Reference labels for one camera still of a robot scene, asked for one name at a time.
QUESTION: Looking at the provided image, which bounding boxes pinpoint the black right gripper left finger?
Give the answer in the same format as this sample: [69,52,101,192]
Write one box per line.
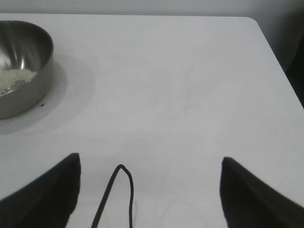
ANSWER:
[0,153,82,228]

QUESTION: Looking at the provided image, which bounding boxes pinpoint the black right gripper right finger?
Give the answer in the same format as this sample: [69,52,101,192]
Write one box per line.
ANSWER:
[219,156,304,228]

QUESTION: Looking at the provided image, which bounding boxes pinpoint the white rice grains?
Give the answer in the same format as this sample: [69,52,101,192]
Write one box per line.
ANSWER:
[0,68,38,97]

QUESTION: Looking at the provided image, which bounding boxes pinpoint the large stainless steel bowl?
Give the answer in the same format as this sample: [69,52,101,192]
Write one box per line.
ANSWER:
[0,20,55,119]

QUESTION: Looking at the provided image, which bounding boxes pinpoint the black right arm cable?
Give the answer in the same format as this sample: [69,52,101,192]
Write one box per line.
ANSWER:
[91,164,134,228]

